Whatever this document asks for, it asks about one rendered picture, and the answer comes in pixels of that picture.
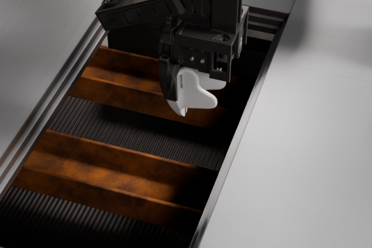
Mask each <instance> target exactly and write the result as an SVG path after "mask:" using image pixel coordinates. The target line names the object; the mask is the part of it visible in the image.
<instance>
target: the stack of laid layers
mask: <svg viewBox="0 0 372 248"><path fill-rule="evenodd" d="M288 16H289V14H284V13H279V12H274V11H268V10H265V9H259V8H254V7H249V17H248V25H247V28H248V29H251V30H256V31H259V32H265V33H270V34H274V38H273V40H272V43H271V45H270V48H269V50H268V52H267V55H266V57H265V60H264V62H263V65H262V67H261V70H260V72H259V75H258V77H257V80H256V82H255V85H254V88H253V89H252V92H251V95H250V97H249V100H248V102H247V105H246V107H245V109H244V112H243V114H242V117H241V120H240V122H239V125H238V127H237V129H236V132H235V134H234V137H233V139H232V142H231V145H230V147H229V150H228V152H227V154H226V157H225V159H224V162H223V165H222V166H221V169H220V172H219V174H218V177H217V179H216V182H215V184H214V187H213V190H212V191H211V194H210V197H209V199H208V202H207V204H206V206H205V209H204V211H203V214H202V216H201V219H200V222H199V224H198V227H197V229H196V231H195V234H194V236H193V239H192V241H191V243H190V246H189V248H198V246H199V244H200V241H201V239H202V236H203V233H204V231H205V228H206V226H207V223H208V221H209V218H210V216H211V213H212V211H213V208H214V205H215V203H216V200H217V198H218V195H219V193H220V190H221V187H222V185H223V182H224V180H225V177H226V175H227V172H228V170H229V167H230V165H231V162H232V159H233V157H234V154H235V152H236V149H237V147H238V144H239V142H240V139H241V136H242V134H243V131H244V129H245V126H246V124H247V121H248V119H249V116H250V113H251V111H252V108H253V106H254V103H255V101H256V98H257V96H258V94H259V91H260V88H261V85H262V83H263V81H264V78H265V75H266V73H267V70H268V67H269V66H270V62H271V60H272V57H273V55H274V52H275V50H276V47H277V44H278V42H279V39H280V37H281V34H282V32H283V29H284V27H285V24H286V22H287V19H288ZM109 31H110V30H108V31H105V30H104V28H103V27H102V25H101V23H100V21H99V20H98V18H97V17H96V18H95V20H94V21H93V23H92V25H91V26H90V28H89V29H88V30H87V32H86V33H85V35H84V36H83V38H82V39H81V40H80V42H79V44H78V45H77V47H76V48H75V50H74V51H73V53H72V54H71V56H70V57H69V59H68V60H67V62H66V63H65V64H64V66H63V67H62V69H61V70H60V72H59V73H58V75H57V76H56V78H55V79H54V81H53V82H52V84H51V85H50V87H49V88H48V90H47V91H46V93H45V94H44V96H43V97H42V99H41V100H40V101H39V103H38V104H37V106H36V108H35V109H34V111H33V112H32V114H31V115H30V116H29V118H28V119H27V121H26V122H25V124H24V125H23V127H22V128H21V130H20V131H19V133H18V134H17V136H16V137H15V139H14V140H13V142H12V143H11V145H10V146H9V148H8V149H7V150H6V152H5V154H4V155H3V157H2V158H1V160H0V201H1V200H2V198H3V197H4V195H5V193H6V192H7V190H8V189H9V187H10V186H11V184H12V183H13V181H14V180H15V178H16V176H17V175H18V173H19V172H20V170H21V169H22V167H23V166H24V164H25V162H26V161H27V159H28V158H29V156H30V155H31V153H32V151H33V150H34V148H35V147H36V145H37V144H38V142H39V141H40V139H41V137H42V136H43V134H44V133H45V131H46V130H47V128H48V127H49V125H50V123H51V122H52V120H53V119H54V117H55V115H56V114H57V113H58V111H59V109H60V108H61V106H62V105H63V103H64V101H65V100H66V98H67V97H68V95H69V94H70V92H71V91H72V89H73V87H74V86H75V84H76V83H77V81H78V80H79V78H80V76H81V75H82V73H83V72H84V70H85V69H86V67H87V66H88V64H89V62H90V61H91V59H92V58H93V56H94V55H95V53H96V52H97V50H98V48H99V47H100V45H101V44H102V42H103V41H104V39H105V38H106V36H107V35H108V33H109Z"/></svg>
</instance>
